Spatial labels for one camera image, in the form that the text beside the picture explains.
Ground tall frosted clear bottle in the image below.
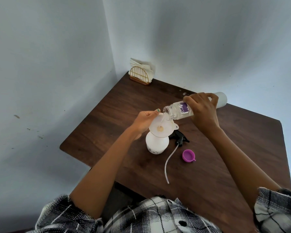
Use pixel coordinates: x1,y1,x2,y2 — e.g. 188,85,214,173
163,92,228,121

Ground white paper napkins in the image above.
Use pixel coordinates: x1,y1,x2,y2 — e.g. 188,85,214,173
129,58,156,82

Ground white plastic funnel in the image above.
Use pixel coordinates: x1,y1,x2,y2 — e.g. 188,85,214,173
148,112,179,138

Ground black spray trigger head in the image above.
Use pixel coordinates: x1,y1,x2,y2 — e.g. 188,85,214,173
165,129,190,184

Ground purple bottle cap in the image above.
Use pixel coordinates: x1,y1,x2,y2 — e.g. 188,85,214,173
182,149,196,163

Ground person's left forearm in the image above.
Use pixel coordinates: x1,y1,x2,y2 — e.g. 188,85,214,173
70,129,139,220

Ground person's right forearm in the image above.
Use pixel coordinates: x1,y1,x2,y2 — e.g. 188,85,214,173
207,127,282,209

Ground person's right hand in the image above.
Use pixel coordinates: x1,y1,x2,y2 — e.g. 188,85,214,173
183,92,221,135

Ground dark wooden table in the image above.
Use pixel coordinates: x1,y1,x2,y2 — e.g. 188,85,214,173
59,71,291,233

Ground black white plaid shirt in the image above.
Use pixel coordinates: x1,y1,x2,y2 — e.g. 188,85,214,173
27,187,291,233

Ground white spray bottle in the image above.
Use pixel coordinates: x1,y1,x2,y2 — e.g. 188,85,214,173
146,132,170,155

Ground person's left hand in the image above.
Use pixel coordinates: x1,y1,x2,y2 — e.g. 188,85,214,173
130,108,161,141

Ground gold wire napkin holder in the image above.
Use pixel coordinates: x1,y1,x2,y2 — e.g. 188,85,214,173
129,66,152,86

